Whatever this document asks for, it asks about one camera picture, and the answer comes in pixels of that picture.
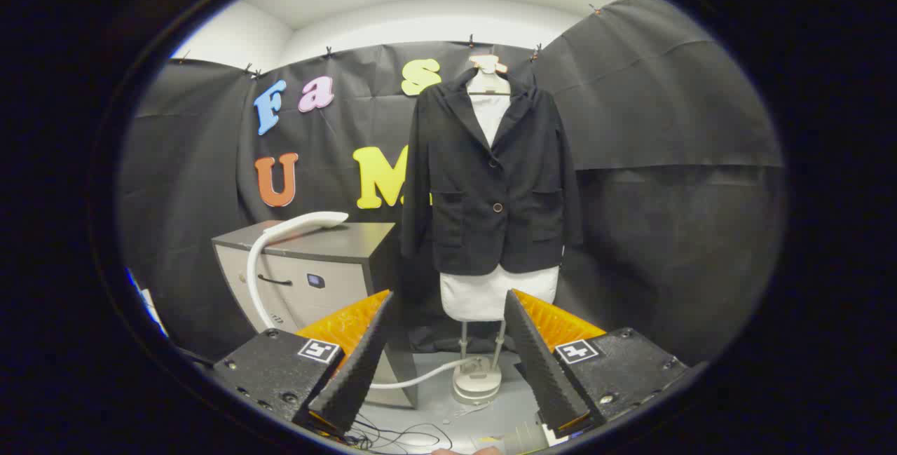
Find white mannequin torso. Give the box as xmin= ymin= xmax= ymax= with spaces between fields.
xmin=439 ymin=55 xmax=560 ymax=322

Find black floor cables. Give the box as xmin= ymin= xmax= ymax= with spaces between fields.
xmin=343 ymin=419 xmax=456 ymax=453

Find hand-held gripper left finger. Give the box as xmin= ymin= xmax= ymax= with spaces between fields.
xmin=212 ymin=290 xmax=395 ymax=438

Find metal mannequin stand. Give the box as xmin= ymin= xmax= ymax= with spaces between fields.
xmin=452 ymin=320 xmax=507 ymax=405

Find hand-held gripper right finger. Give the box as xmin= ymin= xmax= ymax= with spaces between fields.
xmin=503 ymin=289 xmax=691 ymax=436

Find grey cabinet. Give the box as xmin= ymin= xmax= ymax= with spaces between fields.
xmin=212 ymin=222 xmax=419 ymax=410

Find black jacket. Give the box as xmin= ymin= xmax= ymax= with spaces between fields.
xmin=399 ymin=68 xmax=584 ymax=277

